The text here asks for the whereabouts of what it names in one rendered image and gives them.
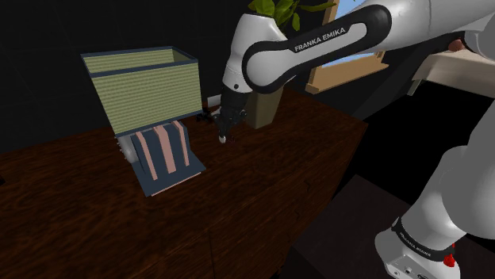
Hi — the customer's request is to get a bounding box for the green plant in beige pot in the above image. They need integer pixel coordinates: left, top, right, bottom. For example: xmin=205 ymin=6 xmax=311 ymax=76
xmin=244 ymin=0 xmax=338 ymax=130

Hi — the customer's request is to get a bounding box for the navy pink striped stand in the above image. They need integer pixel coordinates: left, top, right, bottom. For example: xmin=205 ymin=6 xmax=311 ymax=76
xmin=129 ymin=120 xmax=207 ymax=197

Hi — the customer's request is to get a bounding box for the dark wooden desk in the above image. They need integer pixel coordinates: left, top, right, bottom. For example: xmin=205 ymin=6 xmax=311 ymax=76
xmin=0 ymin=86 xmax=369 ymax=279

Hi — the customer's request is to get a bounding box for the wooden framed window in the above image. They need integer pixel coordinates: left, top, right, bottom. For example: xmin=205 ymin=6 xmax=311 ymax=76
xmin=304 ymin=0 xmax=390 ymax=95

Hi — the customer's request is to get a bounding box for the grey cylinder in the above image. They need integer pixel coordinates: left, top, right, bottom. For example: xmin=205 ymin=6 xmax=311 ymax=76
xmin=117 ymin=136 xmax=139 ymax=164

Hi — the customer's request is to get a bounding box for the dark robot stand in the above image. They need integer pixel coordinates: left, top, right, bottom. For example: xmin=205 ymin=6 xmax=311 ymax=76
xmin=278 ymin=174 xmax=495 ymax=279

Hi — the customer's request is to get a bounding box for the pale beige table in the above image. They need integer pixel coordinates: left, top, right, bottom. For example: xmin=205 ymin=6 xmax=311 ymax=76
xmin=405 ymin=49 xmax=495 ymax=98

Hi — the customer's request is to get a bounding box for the green woven box navy frame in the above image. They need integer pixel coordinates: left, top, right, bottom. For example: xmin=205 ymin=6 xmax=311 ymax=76
xmin=80 ymin=45 xmax=203 ymax=139

